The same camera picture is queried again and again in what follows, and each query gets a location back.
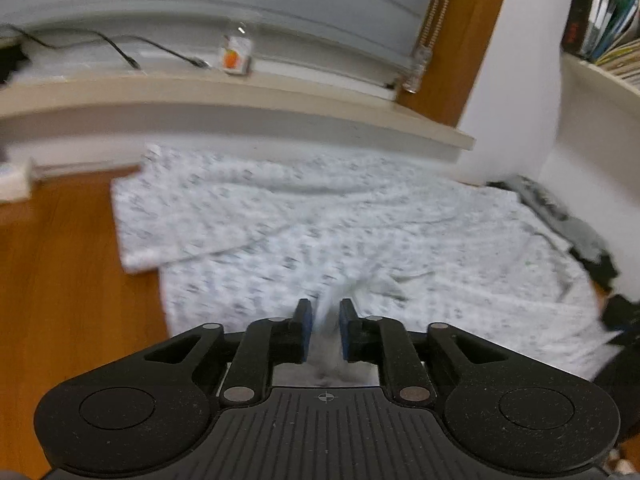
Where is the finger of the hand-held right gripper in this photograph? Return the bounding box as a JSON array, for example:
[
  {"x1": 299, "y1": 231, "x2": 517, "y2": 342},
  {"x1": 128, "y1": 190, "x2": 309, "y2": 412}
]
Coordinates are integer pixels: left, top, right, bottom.
[{"x1": 601, "y1": 294, "x2": 640, "y2": 333}]

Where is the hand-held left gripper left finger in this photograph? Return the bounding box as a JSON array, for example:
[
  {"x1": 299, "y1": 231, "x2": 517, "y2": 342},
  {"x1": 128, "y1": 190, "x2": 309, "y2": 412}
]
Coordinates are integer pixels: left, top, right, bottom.
[{"x1": 142, "y1": 297, "x2": 315, "y2": 407}]

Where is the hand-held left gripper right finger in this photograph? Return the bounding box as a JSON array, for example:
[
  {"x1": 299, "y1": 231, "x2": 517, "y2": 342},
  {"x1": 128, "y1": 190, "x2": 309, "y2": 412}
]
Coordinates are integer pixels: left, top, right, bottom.
[{"x1": 339, "y1": 297, "x2": 506, "y2": 407}]

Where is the white checker print shirt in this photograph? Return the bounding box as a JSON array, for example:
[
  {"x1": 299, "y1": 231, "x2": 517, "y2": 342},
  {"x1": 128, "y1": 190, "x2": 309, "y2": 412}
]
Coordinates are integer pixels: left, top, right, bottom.
[{"x1": 110, "y1": 142, "x2": 618, "y2": 391}]

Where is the beige window sill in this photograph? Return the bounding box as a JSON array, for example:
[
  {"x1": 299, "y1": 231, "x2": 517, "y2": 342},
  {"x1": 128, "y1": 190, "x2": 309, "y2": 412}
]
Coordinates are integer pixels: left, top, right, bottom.
[{"x1": 0, "y1": 77, "x2": 476, "y2": 151}]

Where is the clear jar orange label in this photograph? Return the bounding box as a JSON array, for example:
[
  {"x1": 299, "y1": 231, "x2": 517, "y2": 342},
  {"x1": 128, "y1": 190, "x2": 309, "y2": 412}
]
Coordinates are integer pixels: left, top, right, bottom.
[{"x1": 219, "y1": 22, "x2": 255, "y2": 76}]

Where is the row of books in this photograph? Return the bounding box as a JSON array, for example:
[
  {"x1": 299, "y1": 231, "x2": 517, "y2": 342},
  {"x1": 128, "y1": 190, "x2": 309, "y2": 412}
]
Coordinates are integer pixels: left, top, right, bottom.
[{"x1": 560, "y1": 0, "x2": 640, "y2": 86}]

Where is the white power strip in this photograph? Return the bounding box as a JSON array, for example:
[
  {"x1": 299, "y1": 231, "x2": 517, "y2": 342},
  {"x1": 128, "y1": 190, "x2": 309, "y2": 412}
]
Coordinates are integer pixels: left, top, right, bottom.
[{"x1": 0, "y1": 157, "x2": 38, "y2": 203}]

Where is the black box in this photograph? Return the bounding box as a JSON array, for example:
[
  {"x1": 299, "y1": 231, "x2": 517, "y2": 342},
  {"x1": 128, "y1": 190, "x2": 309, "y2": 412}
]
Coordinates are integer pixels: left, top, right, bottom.
[{"x1": 0, "y1": 40, "x2": 28, "y2": 86}]

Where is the wooden window frame post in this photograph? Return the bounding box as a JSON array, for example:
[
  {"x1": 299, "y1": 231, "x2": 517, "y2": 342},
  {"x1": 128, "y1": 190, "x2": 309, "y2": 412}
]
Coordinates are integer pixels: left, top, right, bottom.
[{"x1": 400, "y1": 0, "x2": 516, "y2": 128}]

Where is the blind bead chain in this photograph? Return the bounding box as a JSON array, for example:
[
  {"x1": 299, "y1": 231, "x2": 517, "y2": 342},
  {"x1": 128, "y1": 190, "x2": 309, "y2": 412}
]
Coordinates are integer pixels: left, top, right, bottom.
[{"x1": 420, "y1": 0, "x2": 463, "y2": 53}]

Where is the black cable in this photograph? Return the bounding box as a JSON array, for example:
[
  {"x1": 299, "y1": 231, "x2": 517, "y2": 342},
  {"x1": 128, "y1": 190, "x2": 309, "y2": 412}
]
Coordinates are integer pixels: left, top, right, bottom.
[{"x1": 0, "y1": 27, "x2": 211, "y2": 68}]

